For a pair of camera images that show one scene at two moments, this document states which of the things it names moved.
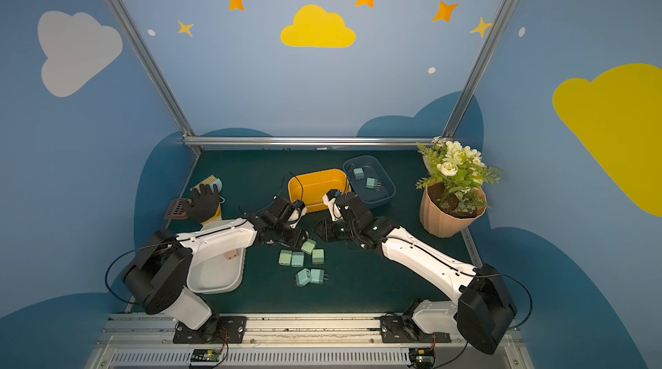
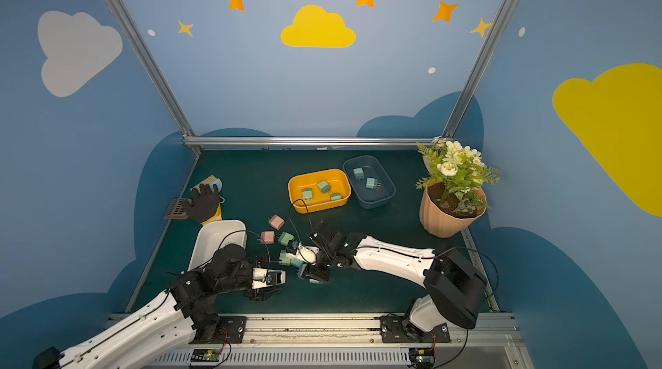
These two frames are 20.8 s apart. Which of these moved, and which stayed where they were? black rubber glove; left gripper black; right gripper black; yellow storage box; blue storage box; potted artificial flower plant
Moved: left gripper black; right gripper black
Stayed: black rubber glove; blue storage box; yellow storage box; potted artificial flower plant
